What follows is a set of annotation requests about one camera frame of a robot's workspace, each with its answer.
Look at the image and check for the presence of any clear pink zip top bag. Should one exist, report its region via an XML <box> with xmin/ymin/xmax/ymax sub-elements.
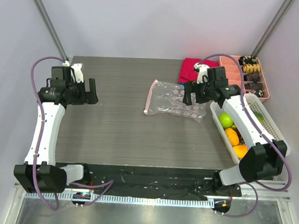
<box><xmin>143</xmin><ymin>80</ymin><xmax>207</xmax><ymax>122</ymax></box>

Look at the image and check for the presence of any green apple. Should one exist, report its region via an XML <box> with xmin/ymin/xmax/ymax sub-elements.
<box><xmin>218</xmin><ymin>113</ymin><xmax>234</xmax><ymax>129</ymax></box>

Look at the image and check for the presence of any dark green lime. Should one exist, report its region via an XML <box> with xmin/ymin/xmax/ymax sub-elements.
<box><xmin>253</xmin><ymin>111</ymin><xmax>264</xmax><ymax>124</ymax></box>

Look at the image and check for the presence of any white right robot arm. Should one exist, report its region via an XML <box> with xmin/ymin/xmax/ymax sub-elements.
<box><xmin>183</xmin><ymin>81</ymin><xmax>290</xmax><ymax>195</ymax></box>

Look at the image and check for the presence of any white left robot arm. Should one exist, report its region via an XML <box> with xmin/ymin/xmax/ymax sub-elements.
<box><xmin>13</xmin><ymin>63</ymin><xmax>98</xmax><ymax>193</ymax></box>

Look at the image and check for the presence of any black patterned roll top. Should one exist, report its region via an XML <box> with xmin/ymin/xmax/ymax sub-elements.
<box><xmin>238</xmin><ymin>55</ymin><xmax>257</xmax><ymax>65</ymax></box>

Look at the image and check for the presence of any red folded cloth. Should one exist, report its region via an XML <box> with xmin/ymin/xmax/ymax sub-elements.
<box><xmin>177</xmin><ymin>57</ymin><xmax>221</xmax><ymax>86</ymax></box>

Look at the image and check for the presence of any pink divided plastic tray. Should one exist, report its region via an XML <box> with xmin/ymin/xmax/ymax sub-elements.
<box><xmin>219</xmin><ymin>56</ymin><xmax>270</xmax><ymax>102</ymax></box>

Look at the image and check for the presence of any dark patterned roll lower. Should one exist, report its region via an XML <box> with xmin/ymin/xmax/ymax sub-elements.
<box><xmin>244</xmin><ymin>82</ymin><xmax>263</xmax><ymax>90</ymax></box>

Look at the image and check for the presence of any dark patterned roll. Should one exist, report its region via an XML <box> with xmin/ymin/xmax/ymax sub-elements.
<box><xmin>243</xmin><ymin>72</ymin><xmax>260</xmax><ymax>83</ymax></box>
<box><xmin>244</xmin><ymin>82</ymin><xmax>263</xmax><ymax>90</ymax></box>

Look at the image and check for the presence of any dark patterned roll middle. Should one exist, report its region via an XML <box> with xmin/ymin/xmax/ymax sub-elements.
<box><xmin>243</xmin><ymin>72</ymin><xmax>260</xmax><ymax>83</ymax></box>

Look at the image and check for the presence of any yellow black patterned roll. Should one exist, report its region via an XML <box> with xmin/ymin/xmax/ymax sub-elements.
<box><xmin>242</xmin><ymin>64</ymin><xmax>261</xmax><ymax>74</ymax></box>

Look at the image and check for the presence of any black white patterned roll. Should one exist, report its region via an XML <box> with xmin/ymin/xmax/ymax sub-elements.
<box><xmin>252</xmin><ymin>90</ymin><xmax>265</xmax><ymax>97</ymax></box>

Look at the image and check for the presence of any white plastic mesh basket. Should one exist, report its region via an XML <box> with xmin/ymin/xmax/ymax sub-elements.
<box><xmin>210</xmin><ymin>94</ymin><xmax>291</xmax><ymax>165</ymax></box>

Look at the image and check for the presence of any orange mango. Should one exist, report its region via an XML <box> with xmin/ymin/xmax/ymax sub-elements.
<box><xmin>233</xmin><ymin>144</ymin><xmax>248</xmax><ymax>160</ymax></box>

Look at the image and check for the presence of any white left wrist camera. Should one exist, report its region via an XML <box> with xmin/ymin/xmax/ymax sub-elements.
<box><xmin>62</xmin><ymin>61</ymin><xmax>84</xmax><ymax>83</ymax></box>

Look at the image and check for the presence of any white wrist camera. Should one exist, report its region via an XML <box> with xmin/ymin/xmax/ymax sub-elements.
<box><xmin>194</xmin><ymin>63</ymin><xmax>210</xmax><ymax>84</ymax></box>
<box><xmin>62</xmin><ymin>61</ymin><xmax>84</xmax><ymax>83</ymax></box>

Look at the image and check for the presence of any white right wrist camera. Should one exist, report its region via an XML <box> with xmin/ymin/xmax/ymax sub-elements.
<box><xmin>194</xmin><ymin>63</ymin><xmax>210</xmax><ymax>84</ymax></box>

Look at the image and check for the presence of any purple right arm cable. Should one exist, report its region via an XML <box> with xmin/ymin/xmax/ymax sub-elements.
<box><xmin>190</xmin><ymin>52</ymin><xmax>299</xmax><ymax>221</ymax></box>

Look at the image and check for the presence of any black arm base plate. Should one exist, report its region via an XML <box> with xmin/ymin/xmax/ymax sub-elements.
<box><xmin>78</xmin><ymin>164</ymin><xmax>242</xmax><ymax>201</ymax></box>

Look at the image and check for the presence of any right aluminium frame post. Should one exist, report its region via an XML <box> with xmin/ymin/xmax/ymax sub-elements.
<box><xmin>251</xmin><ymin>0</ymin><xmax>295</xmax><ymax>57</ymax></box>

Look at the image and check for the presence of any aluminium frame post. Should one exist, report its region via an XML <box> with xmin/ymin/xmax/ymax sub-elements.
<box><xmin>33</xmin><ymin>0</ymin><xmax>68</xmax><ymax>60</ymax></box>
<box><xmin>251</xmin><ymin>0</ymin><xmax>295</xmax><ymax>57</ymax></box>

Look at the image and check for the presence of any left aluminium frame post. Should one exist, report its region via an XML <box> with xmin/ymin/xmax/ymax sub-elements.
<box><xmin>33</xmin><ymin>0</ymin><xmax>68</xmax><ymax>60</ymax></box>

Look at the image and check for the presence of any white slotted cable duct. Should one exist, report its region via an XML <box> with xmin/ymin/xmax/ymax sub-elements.
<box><xmin>24</xmin><ymin>188</ymin><xmax>215</xmax><ymax>210</ymax></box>

